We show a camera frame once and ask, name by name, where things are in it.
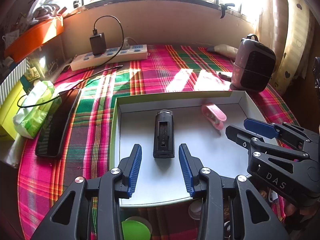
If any black charging cable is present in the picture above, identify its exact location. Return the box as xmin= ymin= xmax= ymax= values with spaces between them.
xmin=17 ymin=15 xmax=125 ymax=108

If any white power strip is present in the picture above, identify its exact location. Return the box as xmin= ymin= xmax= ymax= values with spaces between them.
xmin=70 ymin=44 xmax=148 ymax=71

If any pink small fan device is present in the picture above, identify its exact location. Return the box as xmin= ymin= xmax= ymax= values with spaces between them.
xmin=201 ymin=103 xmax=227 ymax=130

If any orange tray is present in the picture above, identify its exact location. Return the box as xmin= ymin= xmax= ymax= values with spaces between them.
xmin=4 ymin=15 xmax=64 ymax=63

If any shallow green cardboard box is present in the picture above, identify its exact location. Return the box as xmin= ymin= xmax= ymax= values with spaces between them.
xmin=109 ymin=91 xmax=265 ymax=207

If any black rectangular device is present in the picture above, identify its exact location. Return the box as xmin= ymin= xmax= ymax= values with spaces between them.
xmin=153 ymin=109 xmax=175 ymax=158

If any black smartphone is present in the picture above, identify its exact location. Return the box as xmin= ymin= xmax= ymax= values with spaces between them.
xmin=35 ymin=88 xmax=81 ymax=159

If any black charger plug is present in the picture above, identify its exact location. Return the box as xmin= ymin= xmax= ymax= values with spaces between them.
xmin=89 ymin=33 xmax=106 ymax=56

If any small white cream jar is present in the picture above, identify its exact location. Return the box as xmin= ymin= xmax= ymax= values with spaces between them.
xmin=188 ymin=199 xmax=202 ymax=220

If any yellow cardboard box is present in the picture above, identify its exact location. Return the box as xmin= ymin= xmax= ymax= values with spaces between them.
xmin=0 ymin=81 xmax=25 ymax=141

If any green tissue pack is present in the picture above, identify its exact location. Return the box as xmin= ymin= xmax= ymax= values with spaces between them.
xmin=12 ymin=81 xmax=62 ymax=139

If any pink black space heater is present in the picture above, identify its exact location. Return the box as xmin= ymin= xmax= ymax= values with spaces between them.
xmin=231 ymin=34 xmax=276 ymax=93

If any heart pattern curtain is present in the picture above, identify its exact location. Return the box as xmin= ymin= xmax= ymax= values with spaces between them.
xmin=256 ymin=0 xmax=315 ymax=95

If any green mushroom-shaped knob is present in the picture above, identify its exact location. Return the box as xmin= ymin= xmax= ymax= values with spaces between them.
xmin=121 ymin=216 xmax=152 ymax=240

